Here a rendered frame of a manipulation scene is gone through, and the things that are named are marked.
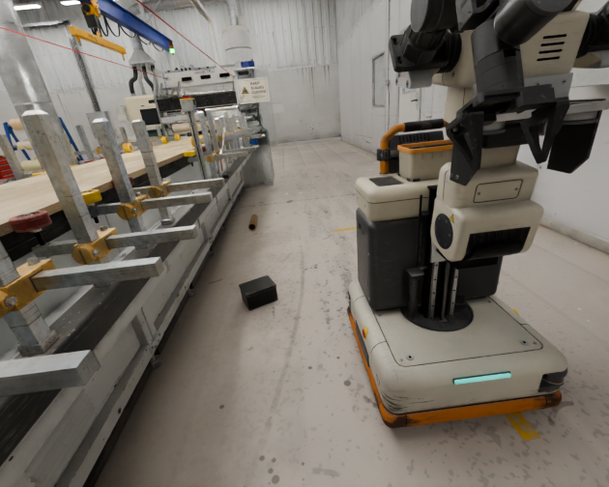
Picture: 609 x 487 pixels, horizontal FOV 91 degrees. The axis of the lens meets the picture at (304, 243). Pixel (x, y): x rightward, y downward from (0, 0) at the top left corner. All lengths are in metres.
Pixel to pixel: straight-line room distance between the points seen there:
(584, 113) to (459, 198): 0.28
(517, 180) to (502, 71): 0.46
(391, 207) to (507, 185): 0.35
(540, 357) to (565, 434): 0.30
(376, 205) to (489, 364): 0.64
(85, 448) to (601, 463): 1.62
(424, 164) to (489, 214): 0.35
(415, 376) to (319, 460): 0.44
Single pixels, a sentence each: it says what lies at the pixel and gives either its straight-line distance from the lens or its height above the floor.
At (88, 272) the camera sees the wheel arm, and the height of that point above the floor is 0.84.
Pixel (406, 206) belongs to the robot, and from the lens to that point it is 1.12.
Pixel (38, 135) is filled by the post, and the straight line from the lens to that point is 0.92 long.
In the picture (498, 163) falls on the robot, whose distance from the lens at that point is 0.95.
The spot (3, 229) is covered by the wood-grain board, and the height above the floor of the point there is 0.89.
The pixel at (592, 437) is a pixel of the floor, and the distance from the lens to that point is 1.52.
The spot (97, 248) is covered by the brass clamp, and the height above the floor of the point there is 0.81.
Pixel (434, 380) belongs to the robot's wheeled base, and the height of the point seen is 0.26.
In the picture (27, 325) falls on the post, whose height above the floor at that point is 0.77.
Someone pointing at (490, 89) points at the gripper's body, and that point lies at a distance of 0.54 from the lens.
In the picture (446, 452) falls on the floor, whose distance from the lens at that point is 1.30.
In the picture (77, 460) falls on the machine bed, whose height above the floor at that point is 0.17.
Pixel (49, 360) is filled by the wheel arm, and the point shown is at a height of 0.83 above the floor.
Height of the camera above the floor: 1.08
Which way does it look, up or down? 24 degrees down
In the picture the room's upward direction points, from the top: 6 degrees counter-clockwise
